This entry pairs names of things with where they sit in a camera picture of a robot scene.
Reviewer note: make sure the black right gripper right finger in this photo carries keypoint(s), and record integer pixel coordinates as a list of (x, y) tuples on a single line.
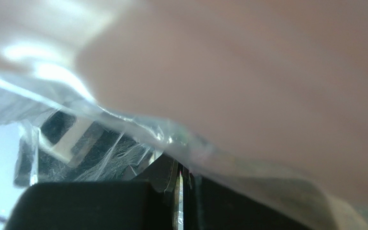
[(235, 207)]

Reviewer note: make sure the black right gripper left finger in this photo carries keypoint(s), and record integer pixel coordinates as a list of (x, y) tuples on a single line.
[(143, 203)]

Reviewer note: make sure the clear zip top bag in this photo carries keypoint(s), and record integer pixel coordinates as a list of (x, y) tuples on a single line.
[(265, 97)]

